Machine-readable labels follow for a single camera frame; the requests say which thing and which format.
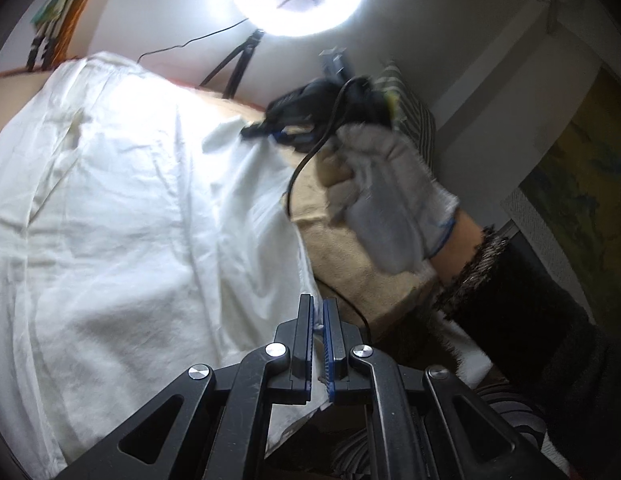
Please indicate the folded tripod with colourful cloth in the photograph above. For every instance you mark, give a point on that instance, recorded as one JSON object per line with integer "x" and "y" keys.
{"x": 80, "y": 10}

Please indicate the person's right hand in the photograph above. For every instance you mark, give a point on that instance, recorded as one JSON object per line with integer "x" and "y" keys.
{"x": 390, "y": 200}

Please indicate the person's right forearm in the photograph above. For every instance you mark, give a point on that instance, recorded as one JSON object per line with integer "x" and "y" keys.
{"x": 515, "y": 320}

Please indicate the green striped white cushion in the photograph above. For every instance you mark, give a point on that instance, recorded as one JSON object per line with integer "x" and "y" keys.
{"x": 420, "y": 115}

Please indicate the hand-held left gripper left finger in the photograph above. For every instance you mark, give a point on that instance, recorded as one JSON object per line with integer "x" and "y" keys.
{"x": 303, "y": 350}

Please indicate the landscape wall painting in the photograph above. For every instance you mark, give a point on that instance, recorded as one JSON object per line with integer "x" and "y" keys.
{"x": 575, "y": 185}

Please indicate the black mini tripod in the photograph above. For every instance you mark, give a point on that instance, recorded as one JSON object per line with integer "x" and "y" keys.
{"x": 240, "y": 70}

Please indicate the white shirt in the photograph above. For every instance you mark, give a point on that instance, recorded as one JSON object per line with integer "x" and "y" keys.
{"x": 140, "y": 210}

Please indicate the tan blanket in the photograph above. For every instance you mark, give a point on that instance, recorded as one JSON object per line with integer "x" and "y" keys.
{"x": 340, "y": 240}

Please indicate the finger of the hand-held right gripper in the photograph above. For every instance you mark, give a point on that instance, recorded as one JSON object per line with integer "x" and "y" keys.
{"x": 255, "y": 131}

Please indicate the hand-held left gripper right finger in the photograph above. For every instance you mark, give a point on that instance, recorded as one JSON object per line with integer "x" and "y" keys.
{"x": 330, "y": 350}

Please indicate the person's striped clothing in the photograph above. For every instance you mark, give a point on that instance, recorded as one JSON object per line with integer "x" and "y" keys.
{"x": 500, "y": 405}

